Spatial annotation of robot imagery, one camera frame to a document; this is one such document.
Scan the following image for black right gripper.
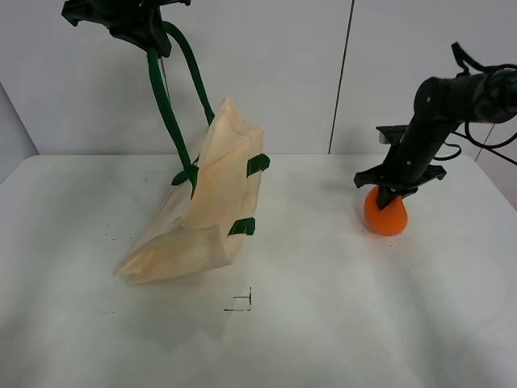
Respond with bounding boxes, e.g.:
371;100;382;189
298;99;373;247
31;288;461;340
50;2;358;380
354;124;447;210

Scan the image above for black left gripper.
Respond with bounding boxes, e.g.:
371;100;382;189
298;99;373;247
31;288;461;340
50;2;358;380
61;0;172;57

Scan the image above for orange with stem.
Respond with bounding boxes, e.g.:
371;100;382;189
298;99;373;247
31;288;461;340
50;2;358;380
364;186;408;236

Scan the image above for white linen bag green handles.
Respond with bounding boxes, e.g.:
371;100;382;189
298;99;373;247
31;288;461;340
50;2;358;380
116;22;270;285

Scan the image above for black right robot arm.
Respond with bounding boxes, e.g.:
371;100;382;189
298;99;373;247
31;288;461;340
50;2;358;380
354;65;516;209

